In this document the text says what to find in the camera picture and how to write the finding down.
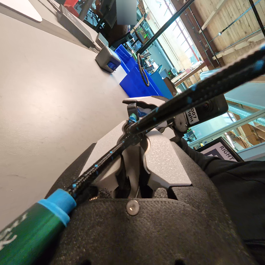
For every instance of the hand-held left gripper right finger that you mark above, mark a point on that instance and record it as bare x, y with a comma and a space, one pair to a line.
165, 163

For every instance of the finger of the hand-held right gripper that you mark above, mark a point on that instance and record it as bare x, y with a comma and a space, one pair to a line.
163, 126
149, 100

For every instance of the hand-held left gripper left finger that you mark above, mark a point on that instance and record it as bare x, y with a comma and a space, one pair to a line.
102, 147

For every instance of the blue plastic bin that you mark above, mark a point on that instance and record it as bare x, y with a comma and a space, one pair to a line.
140, 89

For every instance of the grey charger with display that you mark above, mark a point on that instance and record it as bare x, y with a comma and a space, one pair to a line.
104, 55

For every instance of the small silver device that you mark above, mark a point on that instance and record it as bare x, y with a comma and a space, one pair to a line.
102, 40

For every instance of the black metal pole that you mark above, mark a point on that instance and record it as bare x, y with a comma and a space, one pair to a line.
165, 24

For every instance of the dark grey flat device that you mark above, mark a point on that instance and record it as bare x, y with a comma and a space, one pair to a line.
76, 27

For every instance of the red box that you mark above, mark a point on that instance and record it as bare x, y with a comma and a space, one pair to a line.
71, 8

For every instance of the white desk stand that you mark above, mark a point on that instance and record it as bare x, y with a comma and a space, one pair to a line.
18, 8

